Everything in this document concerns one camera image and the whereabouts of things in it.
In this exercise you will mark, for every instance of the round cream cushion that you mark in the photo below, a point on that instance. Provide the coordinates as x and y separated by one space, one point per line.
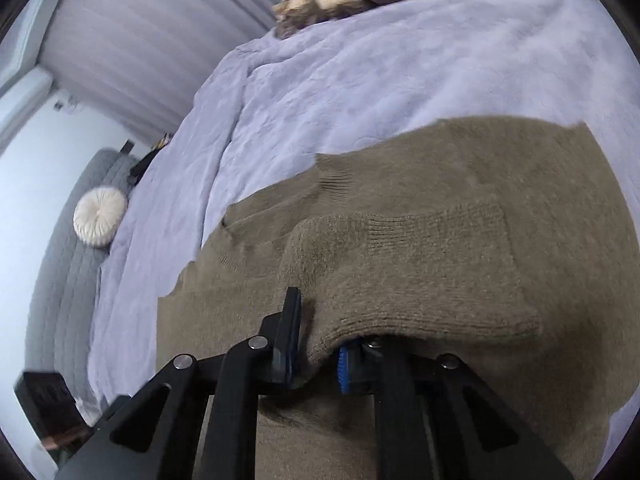
100 217

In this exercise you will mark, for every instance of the pale pleated curtain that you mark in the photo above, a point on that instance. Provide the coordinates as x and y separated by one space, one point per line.
150 35

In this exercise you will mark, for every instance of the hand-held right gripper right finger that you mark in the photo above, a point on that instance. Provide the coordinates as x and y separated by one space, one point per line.
345 366

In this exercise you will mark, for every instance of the black object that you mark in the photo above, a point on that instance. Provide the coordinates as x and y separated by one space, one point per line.
142 167

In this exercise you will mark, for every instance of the dark wooden nightstand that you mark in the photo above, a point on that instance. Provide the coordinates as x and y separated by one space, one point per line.
50 405

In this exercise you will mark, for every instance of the lavender plush blanket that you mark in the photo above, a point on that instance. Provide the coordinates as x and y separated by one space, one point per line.
350 85

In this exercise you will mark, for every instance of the brown knit sweater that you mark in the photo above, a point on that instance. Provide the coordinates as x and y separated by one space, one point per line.
425 260

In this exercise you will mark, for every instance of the grey quilted headboard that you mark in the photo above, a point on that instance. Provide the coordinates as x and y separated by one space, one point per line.
60 285

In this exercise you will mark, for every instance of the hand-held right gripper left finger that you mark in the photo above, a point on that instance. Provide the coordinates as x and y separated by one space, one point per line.
288 355

